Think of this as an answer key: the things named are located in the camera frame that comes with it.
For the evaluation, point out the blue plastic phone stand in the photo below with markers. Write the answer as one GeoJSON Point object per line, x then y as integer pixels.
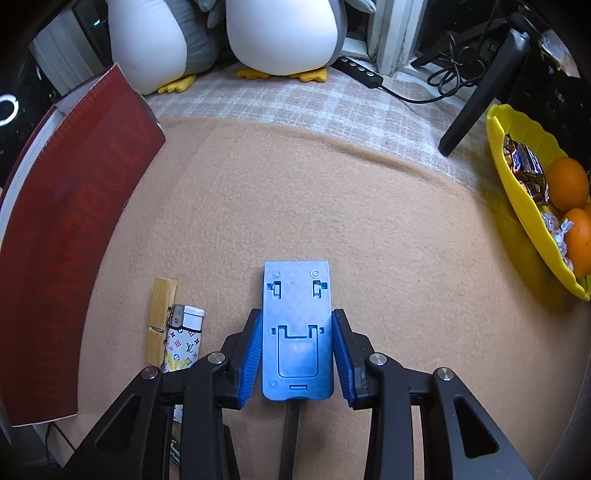
{"type": "Point", "coordinates": [298, 300]}

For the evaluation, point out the pile of brown chocolate candies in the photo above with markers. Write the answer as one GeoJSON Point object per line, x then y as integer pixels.
{"type": "Point", "coordinates": [524, 161]}

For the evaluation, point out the brown felt mat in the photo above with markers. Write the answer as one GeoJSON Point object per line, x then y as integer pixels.
{"type": "Point", "coordinates": [369, 221]}

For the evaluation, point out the orange fruit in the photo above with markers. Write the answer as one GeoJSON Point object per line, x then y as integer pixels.
{"type": "Point", "coordinates": [579, 240]}
{"type": "Point", "coordinates": [570, 184]}

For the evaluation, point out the pile of clear wrapped candies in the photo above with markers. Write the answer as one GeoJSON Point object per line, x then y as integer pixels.
{"type": "Point", "coordinates": [556, 230]}

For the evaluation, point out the yellow plastic fruit bowl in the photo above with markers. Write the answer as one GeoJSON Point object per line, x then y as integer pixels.
{"type": "Point", "coordinates": [521, 194]}

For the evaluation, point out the red cardboard box white inside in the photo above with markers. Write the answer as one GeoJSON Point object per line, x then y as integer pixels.
{"type": "Point", "coordinates": [69, 230]}

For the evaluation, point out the large penguin plush toy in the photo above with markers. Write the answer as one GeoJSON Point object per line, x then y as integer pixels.
{"type": "Point", "coordinates": [147, 41]}

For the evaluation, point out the white window frame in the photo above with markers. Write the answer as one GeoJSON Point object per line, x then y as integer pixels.
{"type": "Point", "coordinates": [392, 32]}

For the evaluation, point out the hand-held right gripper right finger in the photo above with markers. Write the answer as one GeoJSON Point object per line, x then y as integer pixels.
{"type": "Point", "coordinates": [342, 364]}

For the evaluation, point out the small penguin plush toy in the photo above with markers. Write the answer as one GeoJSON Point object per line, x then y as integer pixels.
{"type": "Point", "coordinates": [281, 37]}

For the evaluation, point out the wooden clothespin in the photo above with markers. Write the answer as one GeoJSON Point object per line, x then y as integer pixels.
{"type": "Point", "coordinates": [159, 314]}

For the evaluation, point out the black stand leg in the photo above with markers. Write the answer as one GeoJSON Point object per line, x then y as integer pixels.
{"type": "Point", "coordinates": [480, 97]}

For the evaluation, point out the beige plaid cloth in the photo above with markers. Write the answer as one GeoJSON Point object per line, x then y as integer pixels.
{"type": "Point", "coordinates": [300, 106]}

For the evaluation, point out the black plastic bar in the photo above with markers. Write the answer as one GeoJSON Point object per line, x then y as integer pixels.
{"type": "Point", "coordinates": [290, 438]}

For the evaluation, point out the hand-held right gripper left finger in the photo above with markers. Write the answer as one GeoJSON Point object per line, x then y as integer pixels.
{"type": "Point", "coordinates": [249, 364]}

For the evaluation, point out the white patterned lighter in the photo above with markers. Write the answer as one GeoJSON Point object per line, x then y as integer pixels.
{"type": "Point", "coordinates": [184, 341]}

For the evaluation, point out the green white lip balm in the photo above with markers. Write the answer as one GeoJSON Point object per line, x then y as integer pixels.
{"type": "Point", "coordinates": [175, 450]}

